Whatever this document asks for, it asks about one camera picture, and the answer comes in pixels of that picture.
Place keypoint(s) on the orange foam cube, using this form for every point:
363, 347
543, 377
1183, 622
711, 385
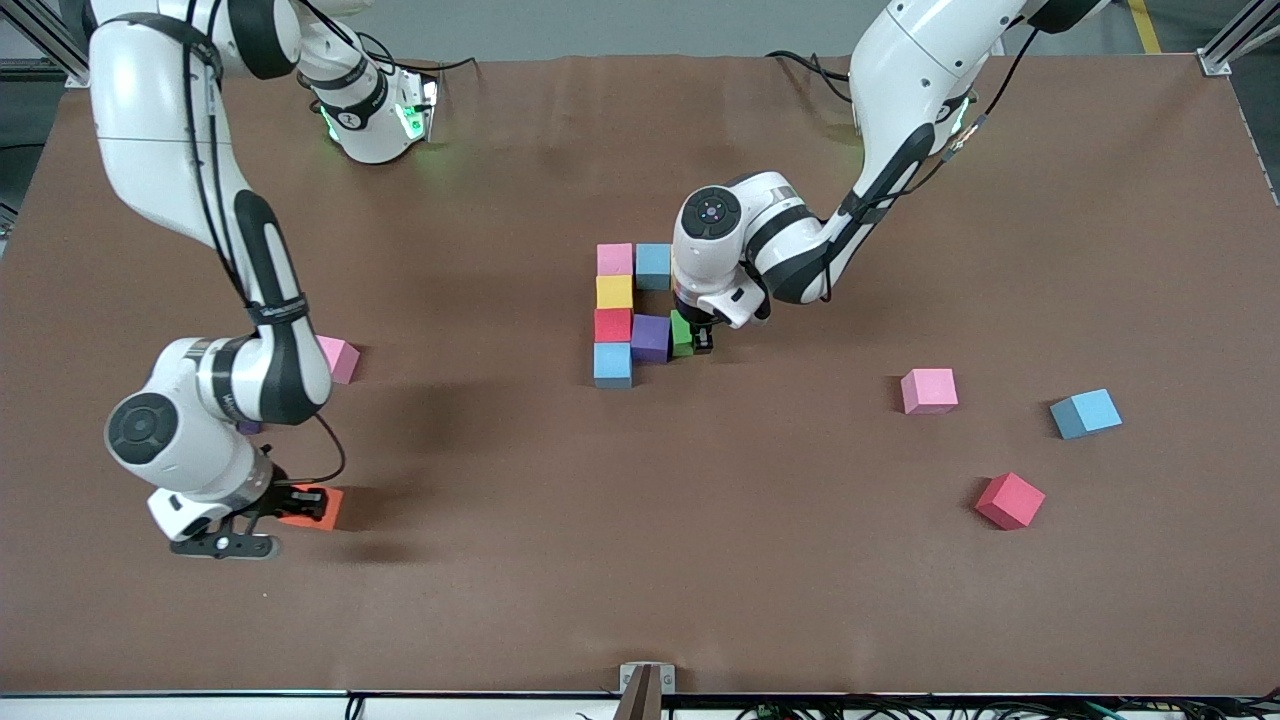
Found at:
328, 516

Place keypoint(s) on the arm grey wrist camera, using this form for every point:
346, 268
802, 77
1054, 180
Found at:
225, 545
758, 292

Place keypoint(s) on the pink foam cube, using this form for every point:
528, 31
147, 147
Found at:
929, 390
615, 260
342, 360

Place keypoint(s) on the aluminium frame post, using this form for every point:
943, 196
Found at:
1215, 62
60, 70

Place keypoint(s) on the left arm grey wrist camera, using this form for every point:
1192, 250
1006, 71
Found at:
758, 292

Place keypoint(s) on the yellow foam cube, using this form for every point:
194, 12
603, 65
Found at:
615, 291

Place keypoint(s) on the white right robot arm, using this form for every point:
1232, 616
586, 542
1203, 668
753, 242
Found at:
150, 100

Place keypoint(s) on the green foam cube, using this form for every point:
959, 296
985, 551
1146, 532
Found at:
680, 335

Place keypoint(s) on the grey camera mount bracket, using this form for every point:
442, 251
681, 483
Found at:
647, 690

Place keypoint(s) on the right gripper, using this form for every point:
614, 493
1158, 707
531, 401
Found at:
276, 497

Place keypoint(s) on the brown table cover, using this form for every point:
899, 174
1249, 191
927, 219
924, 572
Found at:
640, 600

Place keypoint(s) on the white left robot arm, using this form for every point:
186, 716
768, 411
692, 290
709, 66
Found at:
920, 60

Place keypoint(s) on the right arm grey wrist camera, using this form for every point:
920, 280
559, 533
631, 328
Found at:
225, 545

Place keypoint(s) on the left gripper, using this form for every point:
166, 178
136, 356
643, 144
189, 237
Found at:
702, 337

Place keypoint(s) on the red foam cube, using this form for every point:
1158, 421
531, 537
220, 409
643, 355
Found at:
1010, 500
613, 325

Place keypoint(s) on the blue foam cube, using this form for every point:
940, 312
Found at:
612, 364
1088, 411
653, 265

